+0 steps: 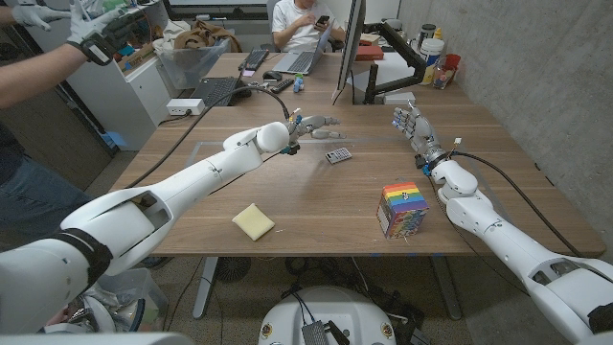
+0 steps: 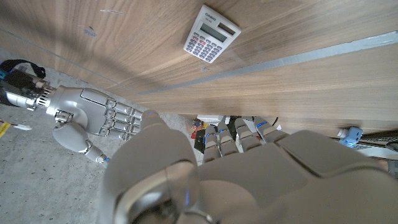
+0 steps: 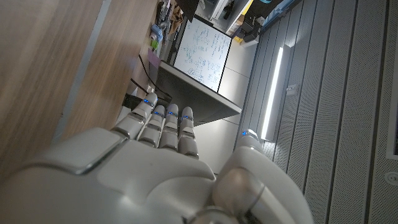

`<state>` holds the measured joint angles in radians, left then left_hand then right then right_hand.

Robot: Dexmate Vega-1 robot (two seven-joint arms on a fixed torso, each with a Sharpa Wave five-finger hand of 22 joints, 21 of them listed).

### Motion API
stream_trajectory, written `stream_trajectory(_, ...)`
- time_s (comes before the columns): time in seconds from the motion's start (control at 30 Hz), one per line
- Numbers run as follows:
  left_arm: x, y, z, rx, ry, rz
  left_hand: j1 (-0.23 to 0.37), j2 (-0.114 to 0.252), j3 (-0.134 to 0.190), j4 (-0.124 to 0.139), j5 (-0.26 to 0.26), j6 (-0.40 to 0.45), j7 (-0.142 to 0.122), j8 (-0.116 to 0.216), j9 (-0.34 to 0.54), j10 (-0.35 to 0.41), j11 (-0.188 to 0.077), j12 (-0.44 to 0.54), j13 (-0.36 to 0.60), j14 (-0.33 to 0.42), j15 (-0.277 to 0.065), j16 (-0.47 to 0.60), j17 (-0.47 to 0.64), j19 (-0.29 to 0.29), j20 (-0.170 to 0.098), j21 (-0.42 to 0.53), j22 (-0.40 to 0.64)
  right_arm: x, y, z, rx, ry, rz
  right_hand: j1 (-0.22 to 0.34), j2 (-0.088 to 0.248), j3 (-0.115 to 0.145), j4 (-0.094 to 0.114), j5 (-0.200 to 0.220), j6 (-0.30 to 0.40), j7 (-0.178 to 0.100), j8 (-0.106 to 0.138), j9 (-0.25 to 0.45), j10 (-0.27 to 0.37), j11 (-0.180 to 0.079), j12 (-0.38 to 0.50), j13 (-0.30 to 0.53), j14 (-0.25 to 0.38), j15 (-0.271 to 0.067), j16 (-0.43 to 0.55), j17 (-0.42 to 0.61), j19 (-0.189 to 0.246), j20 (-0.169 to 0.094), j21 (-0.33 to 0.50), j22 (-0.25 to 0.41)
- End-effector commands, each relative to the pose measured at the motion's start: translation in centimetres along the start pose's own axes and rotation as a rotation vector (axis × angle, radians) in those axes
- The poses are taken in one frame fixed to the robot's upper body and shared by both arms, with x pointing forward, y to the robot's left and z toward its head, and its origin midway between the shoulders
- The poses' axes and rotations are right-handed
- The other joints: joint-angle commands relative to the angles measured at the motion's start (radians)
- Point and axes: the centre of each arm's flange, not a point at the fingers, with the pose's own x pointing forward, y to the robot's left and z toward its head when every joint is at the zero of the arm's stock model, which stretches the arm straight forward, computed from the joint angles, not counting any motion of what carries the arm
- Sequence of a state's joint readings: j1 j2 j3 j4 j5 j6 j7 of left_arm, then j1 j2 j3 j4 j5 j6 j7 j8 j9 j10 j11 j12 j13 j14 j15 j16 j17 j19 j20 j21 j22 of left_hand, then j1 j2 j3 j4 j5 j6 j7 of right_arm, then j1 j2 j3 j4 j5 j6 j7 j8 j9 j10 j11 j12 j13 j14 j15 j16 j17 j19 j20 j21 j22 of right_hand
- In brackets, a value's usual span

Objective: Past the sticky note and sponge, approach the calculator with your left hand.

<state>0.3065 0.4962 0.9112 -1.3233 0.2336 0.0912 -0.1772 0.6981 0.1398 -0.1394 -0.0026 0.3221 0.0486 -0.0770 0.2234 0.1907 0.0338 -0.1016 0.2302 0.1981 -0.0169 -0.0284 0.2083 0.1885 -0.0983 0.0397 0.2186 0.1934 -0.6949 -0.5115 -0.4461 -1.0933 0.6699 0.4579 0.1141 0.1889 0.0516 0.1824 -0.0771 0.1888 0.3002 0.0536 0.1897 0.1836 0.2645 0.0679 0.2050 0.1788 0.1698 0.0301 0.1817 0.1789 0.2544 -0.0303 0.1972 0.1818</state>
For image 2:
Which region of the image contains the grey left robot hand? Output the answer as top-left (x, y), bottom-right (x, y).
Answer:
top-left (99, 108), bottom-right (398, 224)

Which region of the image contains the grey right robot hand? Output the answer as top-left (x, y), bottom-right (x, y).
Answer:
top-left (35, 85), bottom-right (144, 165)

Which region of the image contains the white pocket calculator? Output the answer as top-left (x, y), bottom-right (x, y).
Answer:
top-left (183, 4), bottom-right (243, 64)

